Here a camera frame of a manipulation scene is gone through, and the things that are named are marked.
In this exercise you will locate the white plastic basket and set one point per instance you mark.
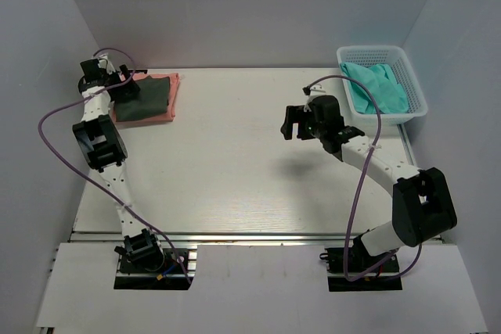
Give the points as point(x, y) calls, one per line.
point(395, 57)

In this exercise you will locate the folded pink t-shirt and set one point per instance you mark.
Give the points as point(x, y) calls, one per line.
point(170, 114)

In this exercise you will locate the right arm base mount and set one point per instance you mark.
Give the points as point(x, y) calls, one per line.
point(380, 279)

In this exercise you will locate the teal t-shirt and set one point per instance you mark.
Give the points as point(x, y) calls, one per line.
point(383, 86)

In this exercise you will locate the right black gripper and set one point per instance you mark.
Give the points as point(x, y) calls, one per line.
point(294, 115)

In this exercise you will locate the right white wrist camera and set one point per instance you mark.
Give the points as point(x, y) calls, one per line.
point(313, 91)

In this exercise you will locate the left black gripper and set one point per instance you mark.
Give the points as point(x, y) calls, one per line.
point(130, 87)

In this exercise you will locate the aluminium rail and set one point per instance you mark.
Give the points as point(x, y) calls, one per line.
point(214, 237)

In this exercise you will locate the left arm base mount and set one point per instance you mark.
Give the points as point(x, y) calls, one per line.
point(144, 264)

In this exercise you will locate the dark grey t-shirt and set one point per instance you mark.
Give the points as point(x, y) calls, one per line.
point(151, 101)

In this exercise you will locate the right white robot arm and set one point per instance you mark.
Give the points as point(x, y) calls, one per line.
point(422, 206)

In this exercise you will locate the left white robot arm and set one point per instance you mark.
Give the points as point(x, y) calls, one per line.
point(105, 152)

